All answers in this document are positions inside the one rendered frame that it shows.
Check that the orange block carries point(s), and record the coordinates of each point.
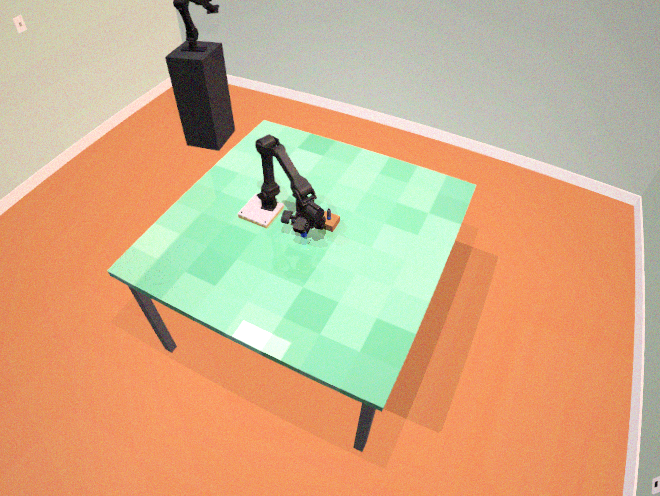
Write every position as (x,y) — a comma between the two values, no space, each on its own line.
(331,224)

